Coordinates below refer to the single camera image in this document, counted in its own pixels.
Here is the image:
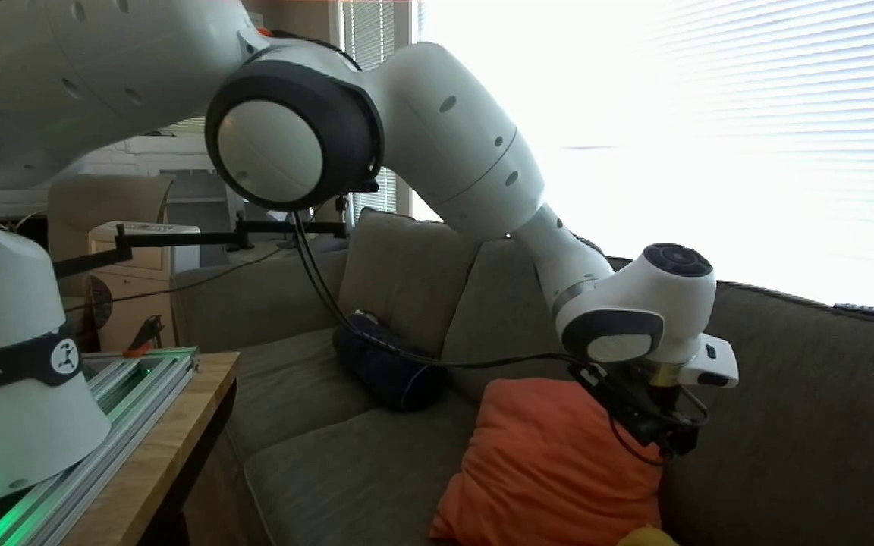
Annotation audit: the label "aluminium rail base frame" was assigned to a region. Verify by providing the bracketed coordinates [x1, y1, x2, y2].
[0, 347, 202, 546]

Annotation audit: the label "dark cylindrical bolster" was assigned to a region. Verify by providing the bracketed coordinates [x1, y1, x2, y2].
[331, 307, 454, 415]

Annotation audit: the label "wooden table with black legs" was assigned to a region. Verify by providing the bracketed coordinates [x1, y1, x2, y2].
[59, 348, 246, 546]

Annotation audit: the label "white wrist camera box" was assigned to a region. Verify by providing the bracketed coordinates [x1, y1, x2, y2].
[676, 335, 741, 391]

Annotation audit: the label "grey fabric sofa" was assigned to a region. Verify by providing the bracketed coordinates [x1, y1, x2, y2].
[170, 205, 874, 546]

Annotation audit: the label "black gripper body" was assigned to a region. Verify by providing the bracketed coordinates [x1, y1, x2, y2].
[568, 355, 685, 436]

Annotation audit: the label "white window blinds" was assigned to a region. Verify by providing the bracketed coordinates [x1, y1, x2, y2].
[411, 0, 874, 316]

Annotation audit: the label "brown cardboard box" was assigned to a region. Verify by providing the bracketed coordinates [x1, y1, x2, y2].
[46, 174, 175, 355]

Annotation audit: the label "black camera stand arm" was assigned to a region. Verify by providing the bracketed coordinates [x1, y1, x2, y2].
[52, 215, 352, 282]

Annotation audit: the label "yellow cloth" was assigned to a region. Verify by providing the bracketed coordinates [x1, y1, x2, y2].
[612, 522, 680, 546]

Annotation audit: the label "orange pillow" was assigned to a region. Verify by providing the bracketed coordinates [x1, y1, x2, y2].
[425, 376, 668, 546]

